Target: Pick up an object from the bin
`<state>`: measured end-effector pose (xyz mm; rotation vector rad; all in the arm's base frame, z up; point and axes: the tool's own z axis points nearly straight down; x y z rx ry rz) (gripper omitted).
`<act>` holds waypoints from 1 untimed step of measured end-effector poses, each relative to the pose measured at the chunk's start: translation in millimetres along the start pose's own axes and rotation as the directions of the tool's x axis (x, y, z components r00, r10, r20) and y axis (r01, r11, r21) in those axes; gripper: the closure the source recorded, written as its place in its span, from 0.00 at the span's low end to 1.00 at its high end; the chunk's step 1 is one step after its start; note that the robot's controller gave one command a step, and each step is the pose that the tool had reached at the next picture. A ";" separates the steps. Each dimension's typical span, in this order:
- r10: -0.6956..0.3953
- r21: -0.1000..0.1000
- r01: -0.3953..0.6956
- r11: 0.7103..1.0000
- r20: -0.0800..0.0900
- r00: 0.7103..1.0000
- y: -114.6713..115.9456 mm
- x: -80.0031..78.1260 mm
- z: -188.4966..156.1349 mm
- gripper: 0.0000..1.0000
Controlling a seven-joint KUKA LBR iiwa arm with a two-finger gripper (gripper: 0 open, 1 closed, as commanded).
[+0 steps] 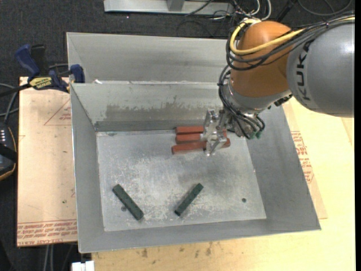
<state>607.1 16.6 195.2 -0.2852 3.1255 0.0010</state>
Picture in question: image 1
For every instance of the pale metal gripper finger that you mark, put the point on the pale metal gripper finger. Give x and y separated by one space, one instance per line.
209 123
215 144

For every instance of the red-brown flat block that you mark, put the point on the red-brown flat block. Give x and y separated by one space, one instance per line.
187 138
186 148
188 130

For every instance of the grey metal bin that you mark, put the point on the grey metal bin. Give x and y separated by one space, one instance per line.
169 174

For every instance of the dark green flat block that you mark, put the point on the dark green flat block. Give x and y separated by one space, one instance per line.
128 202
189 199

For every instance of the brown cardboard board red print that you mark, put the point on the brown cardboard board red print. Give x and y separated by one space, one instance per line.
45 165

